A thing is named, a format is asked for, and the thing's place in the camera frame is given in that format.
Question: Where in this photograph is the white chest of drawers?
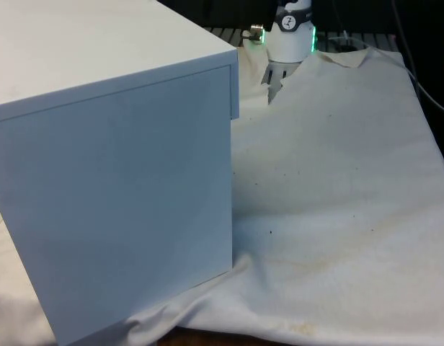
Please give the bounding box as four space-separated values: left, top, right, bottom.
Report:
0 0 241 346

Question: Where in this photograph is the grey cable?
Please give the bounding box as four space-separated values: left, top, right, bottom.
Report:
390 0 444 116

